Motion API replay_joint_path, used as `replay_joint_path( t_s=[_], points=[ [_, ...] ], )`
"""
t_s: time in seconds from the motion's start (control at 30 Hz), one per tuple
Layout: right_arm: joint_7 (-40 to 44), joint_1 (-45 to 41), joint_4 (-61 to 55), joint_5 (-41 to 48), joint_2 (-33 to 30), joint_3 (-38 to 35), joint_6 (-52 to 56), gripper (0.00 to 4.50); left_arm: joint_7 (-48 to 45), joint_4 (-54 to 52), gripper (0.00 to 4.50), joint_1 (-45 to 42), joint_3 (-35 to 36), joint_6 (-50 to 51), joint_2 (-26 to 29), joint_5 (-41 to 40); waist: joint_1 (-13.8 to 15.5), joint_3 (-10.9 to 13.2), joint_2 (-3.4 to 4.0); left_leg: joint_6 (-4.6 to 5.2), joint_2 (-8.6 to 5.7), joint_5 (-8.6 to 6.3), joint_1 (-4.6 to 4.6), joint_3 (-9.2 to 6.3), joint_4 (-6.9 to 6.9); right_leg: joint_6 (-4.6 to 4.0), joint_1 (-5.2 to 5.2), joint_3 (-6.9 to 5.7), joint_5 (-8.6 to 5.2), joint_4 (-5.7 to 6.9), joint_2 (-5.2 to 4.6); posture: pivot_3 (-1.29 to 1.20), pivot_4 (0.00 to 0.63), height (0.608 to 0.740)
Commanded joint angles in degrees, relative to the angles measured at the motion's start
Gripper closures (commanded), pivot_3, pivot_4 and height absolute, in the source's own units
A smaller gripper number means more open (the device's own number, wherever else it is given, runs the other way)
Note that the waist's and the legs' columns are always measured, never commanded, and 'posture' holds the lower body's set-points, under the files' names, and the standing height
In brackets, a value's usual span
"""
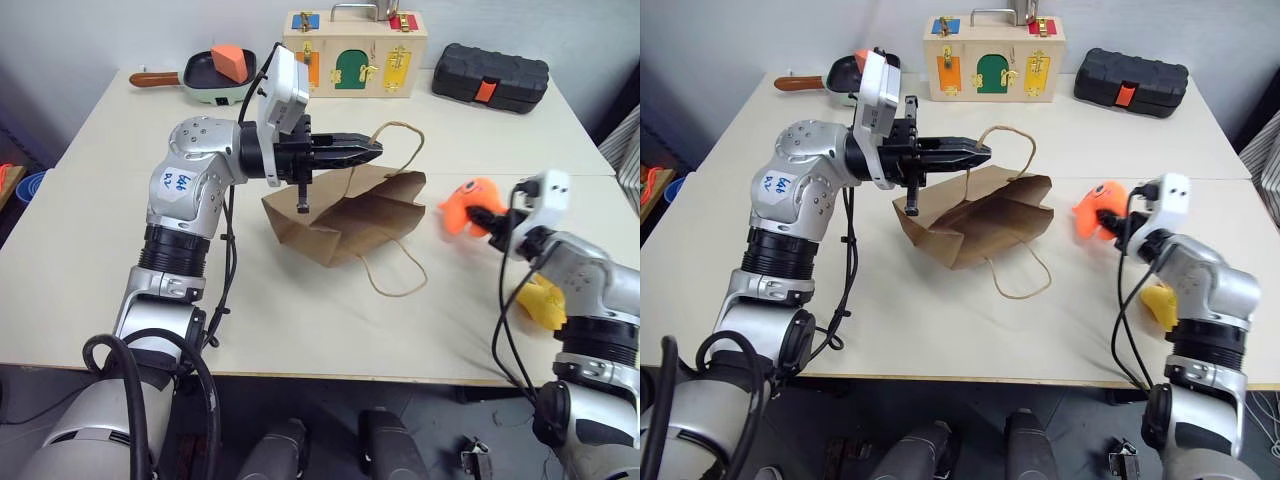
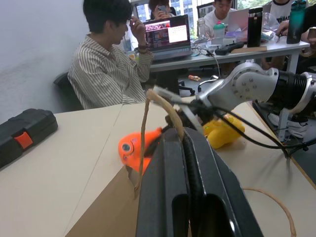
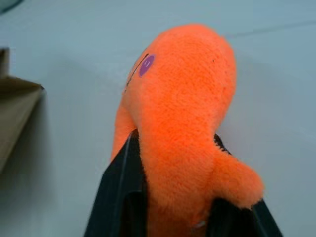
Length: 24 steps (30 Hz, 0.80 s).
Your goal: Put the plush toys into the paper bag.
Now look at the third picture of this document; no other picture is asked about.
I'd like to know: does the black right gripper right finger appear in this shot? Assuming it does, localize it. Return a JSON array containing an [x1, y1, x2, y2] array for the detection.
[[206, 133, 284, 237]]

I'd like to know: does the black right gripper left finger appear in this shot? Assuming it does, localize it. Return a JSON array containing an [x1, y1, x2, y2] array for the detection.
[[83, 130, 152, 237]]

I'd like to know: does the orange plush toy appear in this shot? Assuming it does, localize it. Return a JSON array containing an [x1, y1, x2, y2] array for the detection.
[[110, 23, 265, 237]]

